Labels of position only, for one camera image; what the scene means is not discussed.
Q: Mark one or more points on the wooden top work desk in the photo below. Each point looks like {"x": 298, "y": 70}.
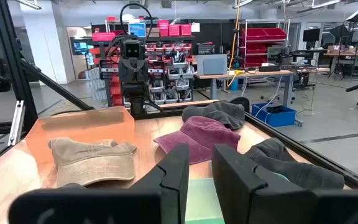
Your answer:
{"x": 259, "y": 73}

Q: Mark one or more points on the black frame upright post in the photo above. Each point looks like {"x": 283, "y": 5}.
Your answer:
{"x": 8, "y": 46}

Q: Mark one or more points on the maroon baseball cap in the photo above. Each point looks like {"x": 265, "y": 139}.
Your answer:
{"x": 204, "y": 133}

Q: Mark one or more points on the wall display screen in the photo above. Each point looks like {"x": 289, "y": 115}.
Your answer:
{"x": 81, "y": 48}

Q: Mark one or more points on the wooden office desk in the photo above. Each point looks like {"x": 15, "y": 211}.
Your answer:
{"x": 346, "y": 54}

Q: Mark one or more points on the black studio softbox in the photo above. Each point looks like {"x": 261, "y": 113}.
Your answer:
{"x": 357, "y": 14}

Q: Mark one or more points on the orange translucent plastic bin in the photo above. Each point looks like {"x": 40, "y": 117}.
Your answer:
{"x": 82, "y": 124}

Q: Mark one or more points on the grey equipment case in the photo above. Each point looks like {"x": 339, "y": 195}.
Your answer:
{"x": 211, "y": 64}

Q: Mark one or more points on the teal translucent plastic bin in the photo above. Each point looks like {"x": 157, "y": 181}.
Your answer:
{"x": 202, "y": 202}

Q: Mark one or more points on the blue floor crate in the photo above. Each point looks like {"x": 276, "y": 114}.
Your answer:
{"x": 275, "y": 119}

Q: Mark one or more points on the beige baseball cap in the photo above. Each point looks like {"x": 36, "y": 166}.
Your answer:
{"x": 92, "y": 161}

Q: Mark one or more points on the pink plastic storage bin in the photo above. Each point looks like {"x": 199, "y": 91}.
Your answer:
{"x": 163, "y": 28}
{"x": 186, "y": 30}
{"x": 174, "y": 30}

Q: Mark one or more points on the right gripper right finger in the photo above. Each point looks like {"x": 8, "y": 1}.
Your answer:
{"x": 244, "y": 193}

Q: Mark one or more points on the red plastic storage bin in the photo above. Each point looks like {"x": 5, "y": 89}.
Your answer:
{"x": 255, "y": 34}
{"x": 277, "y": 33}
{"x": 103, "y": 36}

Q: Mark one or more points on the parts rack with red bins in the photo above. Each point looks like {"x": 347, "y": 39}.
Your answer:
{"x": 172, "y": 62}

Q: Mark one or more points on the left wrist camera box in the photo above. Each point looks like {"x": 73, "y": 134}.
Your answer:
{"x": 132, "y": 49}

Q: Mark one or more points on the silver aluminium bracket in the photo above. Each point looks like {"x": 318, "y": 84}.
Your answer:
{"x": 16, "y": 124}

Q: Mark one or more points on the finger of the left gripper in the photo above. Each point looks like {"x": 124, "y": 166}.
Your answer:
{"x": 141, "y": 72}
{"x": 126, "y": 72}

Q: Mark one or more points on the black diagonal frame brace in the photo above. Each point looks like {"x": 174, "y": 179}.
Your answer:
{"x": 57, "y": 87}

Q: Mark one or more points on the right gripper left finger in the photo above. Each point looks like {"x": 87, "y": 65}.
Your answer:
{"x": 166, "y": 193}

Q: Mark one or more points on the black computer monitor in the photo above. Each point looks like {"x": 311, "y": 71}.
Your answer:
{"x": 311, "y": 35}

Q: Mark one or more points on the blue sign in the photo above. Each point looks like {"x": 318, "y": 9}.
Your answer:
{"x": 137, "y": 30}

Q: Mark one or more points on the blue bucket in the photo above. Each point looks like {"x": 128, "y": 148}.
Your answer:
{"x": 233, "y": 84}

